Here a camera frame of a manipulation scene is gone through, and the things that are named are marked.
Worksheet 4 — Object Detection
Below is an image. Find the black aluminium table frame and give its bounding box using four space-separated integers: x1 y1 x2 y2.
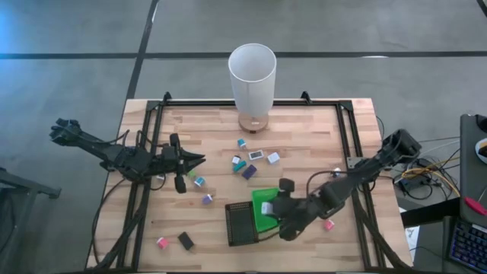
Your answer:
91 91 414 273

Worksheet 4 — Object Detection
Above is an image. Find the black rectangular clock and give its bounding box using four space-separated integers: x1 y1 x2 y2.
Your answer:
177 231 196 251

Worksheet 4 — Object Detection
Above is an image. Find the black power box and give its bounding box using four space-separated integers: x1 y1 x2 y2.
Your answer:
399 177 423 193

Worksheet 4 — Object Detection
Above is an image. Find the red handled tool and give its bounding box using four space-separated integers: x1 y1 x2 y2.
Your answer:
463 196 487 217

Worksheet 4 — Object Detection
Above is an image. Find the yellow cable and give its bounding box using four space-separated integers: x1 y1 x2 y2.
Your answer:
401 158 461 197

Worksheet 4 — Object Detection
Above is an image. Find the white paper sheet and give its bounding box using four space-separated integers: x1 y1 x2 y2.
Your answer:
405 226 419 250

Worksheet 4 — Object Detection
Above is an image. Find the purple digital clock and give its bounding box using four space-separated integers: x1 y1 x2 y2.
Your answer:
241 164 258 180

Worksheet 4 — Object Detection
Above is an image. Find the white round object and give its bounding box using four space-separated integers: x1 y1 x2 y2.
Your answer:
475 137 487 164

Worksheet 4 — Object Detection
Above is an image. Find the green plastic basket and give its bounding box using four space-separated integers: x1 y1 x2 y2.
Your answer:
250 187 283 234

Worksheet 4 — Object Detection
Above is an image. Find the black desk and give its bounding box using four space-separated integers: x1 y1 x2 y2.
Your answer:
401 113 487 274

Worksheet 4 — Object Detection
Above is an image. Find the backlit computer keyboard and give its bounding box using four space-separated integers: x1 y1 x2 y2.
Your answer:
448 219 487 274

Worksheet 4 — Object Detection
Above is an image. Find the grey metal mounting plate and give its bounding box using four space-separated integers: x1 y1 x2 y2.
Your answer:
346 155 367 169

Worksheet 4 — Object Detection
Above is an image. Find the white shade wooden base lamp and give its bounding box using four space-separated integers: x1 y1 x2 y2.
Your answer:
228 43 278 134

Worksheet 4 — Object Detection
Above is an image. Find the dark grey bench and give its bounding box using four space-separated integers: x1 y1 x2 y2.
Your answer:
0 167 62 274

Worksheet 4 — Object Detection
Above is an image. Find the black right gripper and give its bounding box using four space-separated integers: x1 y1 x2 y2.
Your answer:
265 177 321 241

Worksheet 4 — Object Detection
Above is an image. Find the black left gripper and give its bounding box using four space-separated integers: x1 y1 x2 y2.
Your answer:
159 132 207 194

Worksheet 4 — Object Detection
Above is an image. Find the black plastic basket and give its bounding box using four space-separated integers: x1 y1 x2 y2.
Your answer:
224 200 260 247

